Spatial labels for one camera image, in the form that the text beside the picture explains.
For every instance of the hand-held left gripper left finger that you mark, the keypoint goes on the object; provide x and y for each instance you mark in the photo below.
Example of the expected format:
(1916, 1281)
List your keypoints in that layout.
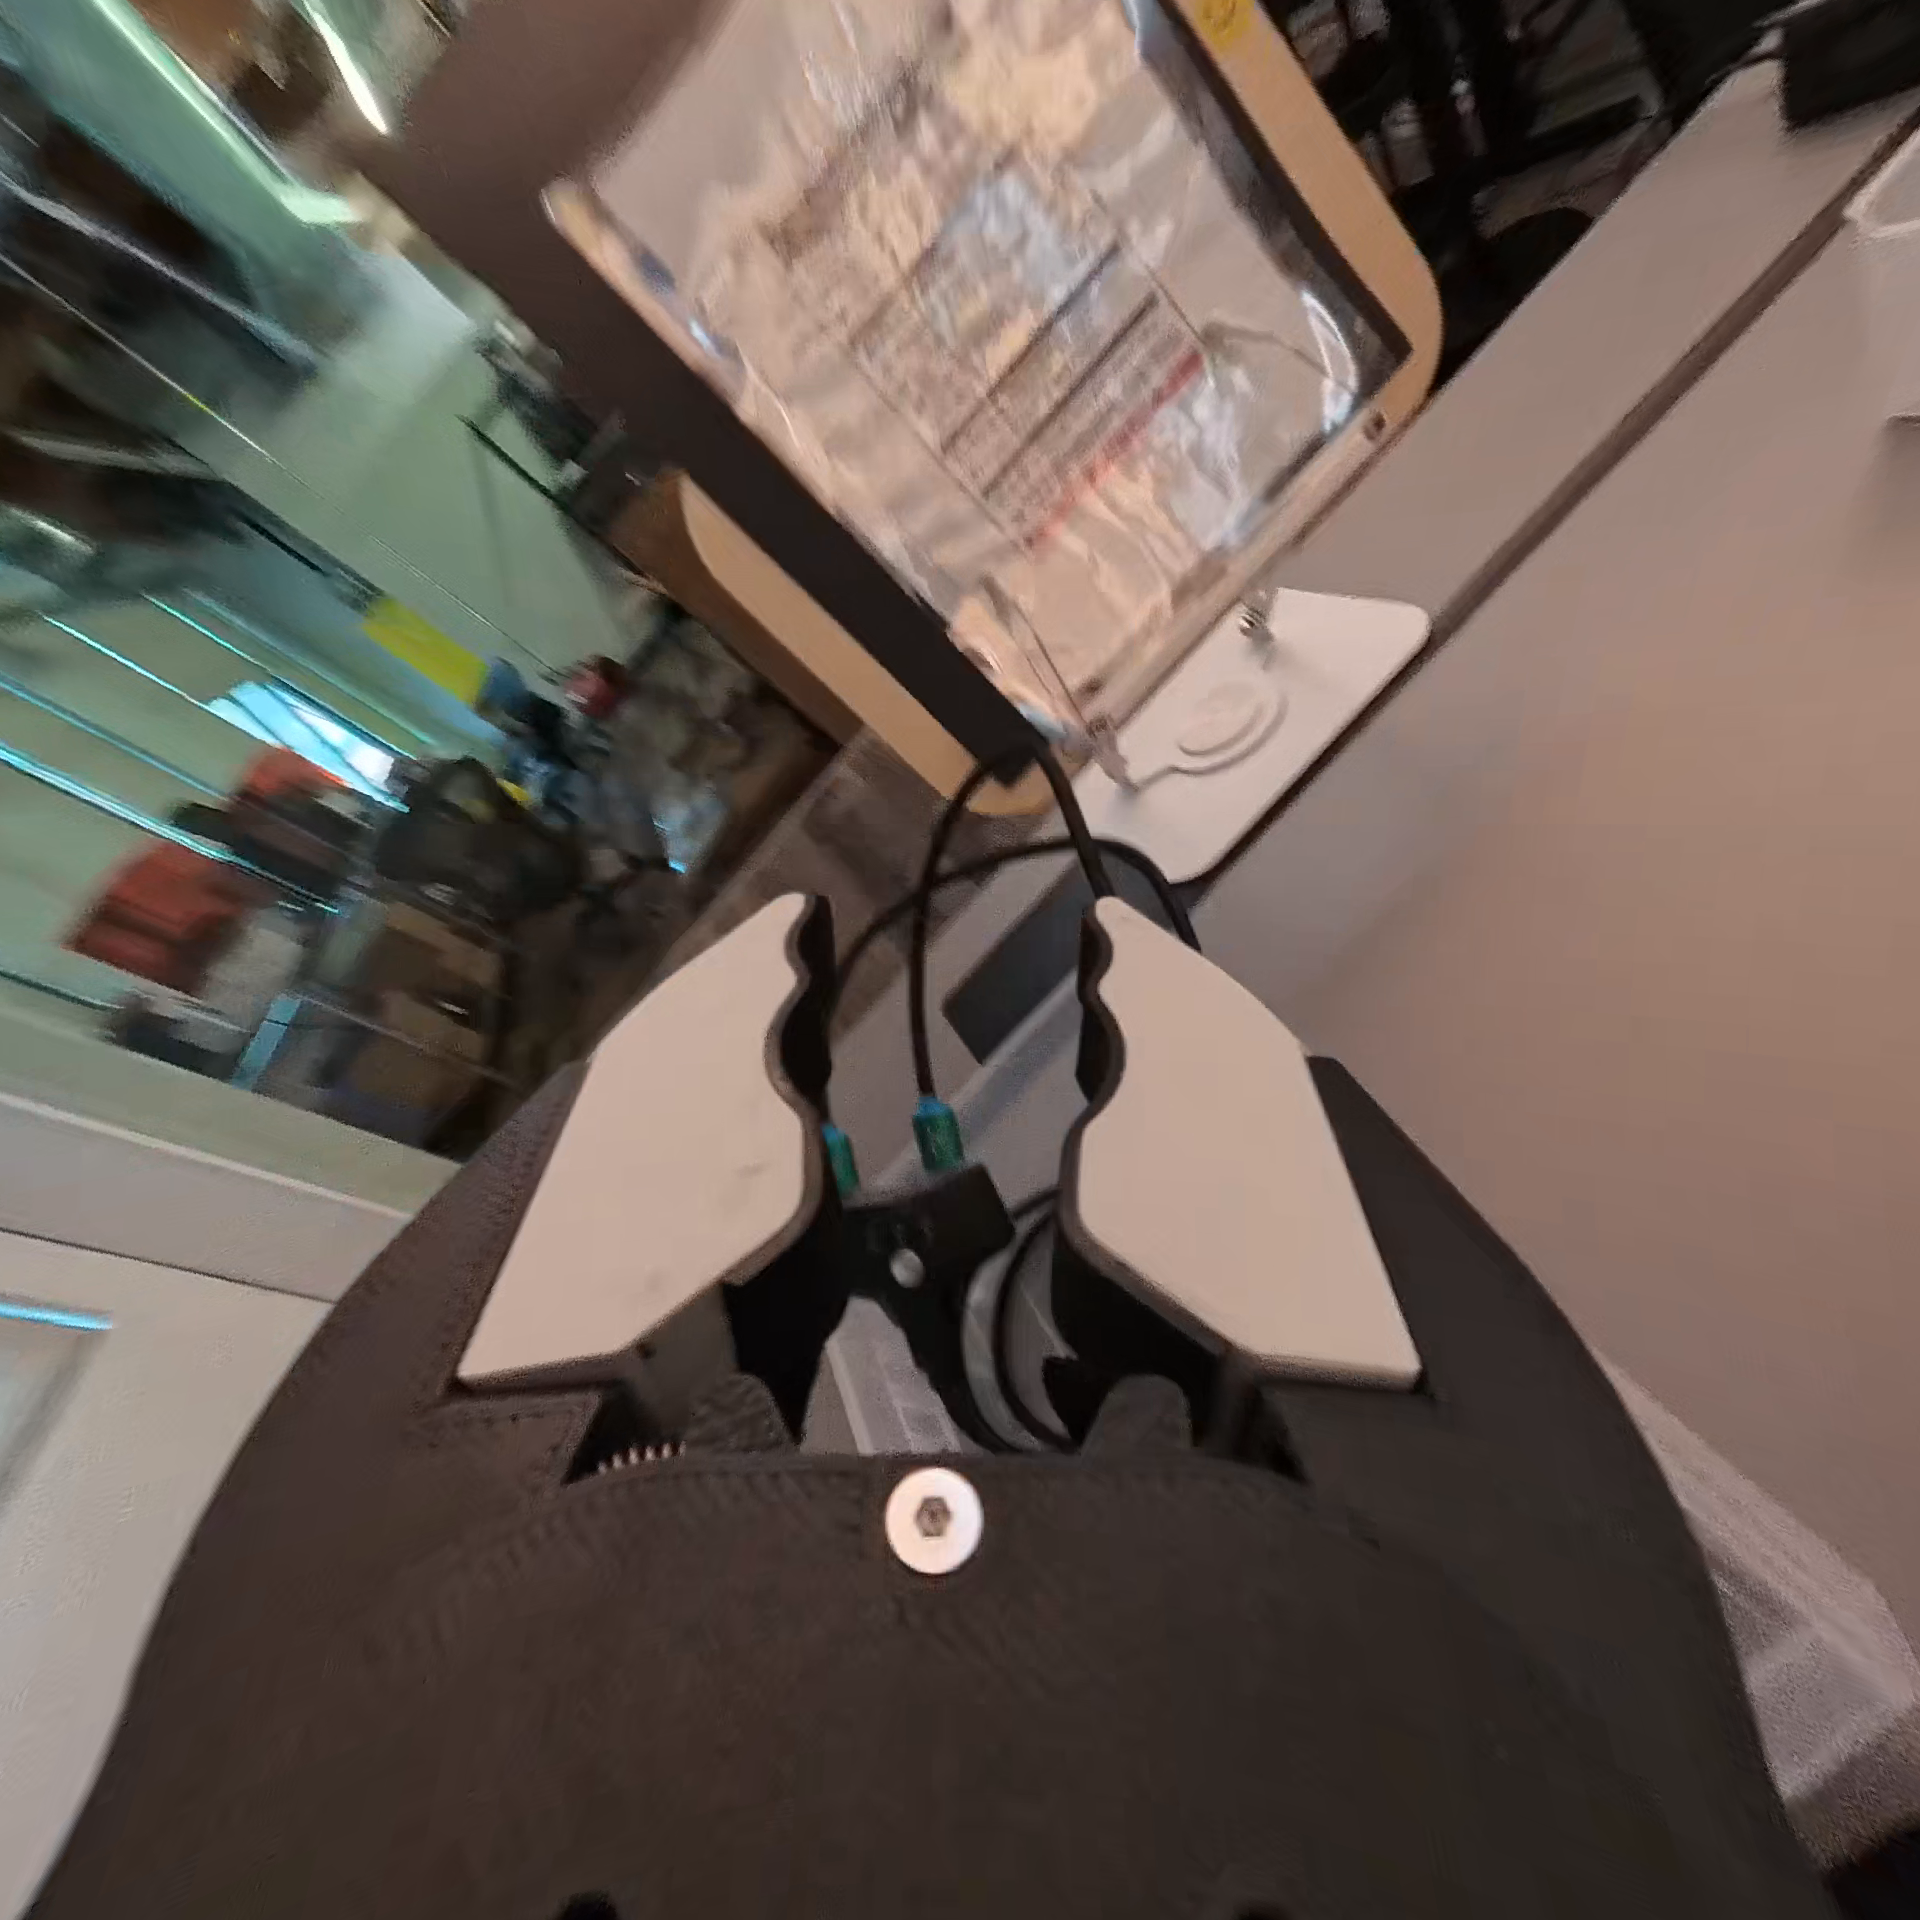
(661, 1185)

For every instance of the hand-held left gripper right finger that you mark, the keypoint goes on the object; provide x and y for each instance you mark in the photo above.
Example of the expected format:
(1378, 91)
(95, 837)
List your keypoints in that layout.
(1246, 1185)

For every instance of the grey hdmi switch box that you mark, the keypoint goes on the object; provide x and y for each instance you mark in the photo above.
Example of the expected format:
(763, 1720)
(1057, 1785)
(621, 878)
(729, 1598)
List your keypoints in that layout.
(931, 1221)

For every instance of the red storage case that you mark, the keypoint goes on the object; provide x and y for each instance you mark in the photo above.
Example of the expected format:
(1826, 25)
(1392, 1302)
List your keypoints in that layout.
(165, 901)

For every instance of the yellow panel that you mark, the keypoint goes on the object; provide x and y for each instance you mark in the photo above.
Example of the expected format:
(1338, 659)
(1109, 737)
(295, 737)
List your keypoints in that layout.
(428, 651)

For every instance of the black wood-edged divider panel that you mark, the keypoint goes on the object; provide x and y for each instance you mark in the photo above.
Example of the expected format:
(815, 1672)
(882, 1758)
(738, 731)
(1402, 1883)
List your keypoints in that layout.
(840, 556)

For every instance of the printed instruction sheet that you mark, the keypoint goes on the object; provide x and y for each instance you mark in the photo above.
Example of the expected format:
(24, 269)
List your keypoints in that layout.
(1020, 346)

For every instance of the black power adapter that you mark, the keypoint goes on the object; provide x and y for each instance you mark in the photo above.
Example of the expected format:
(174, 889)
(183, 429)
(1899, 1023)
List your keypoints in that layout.
(1853, 60)

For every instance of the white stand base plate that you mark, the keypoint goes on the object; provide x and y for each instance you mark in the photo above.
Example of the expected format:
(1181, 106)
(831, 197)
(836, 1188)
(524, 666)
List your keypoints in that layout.
(1321, 660)

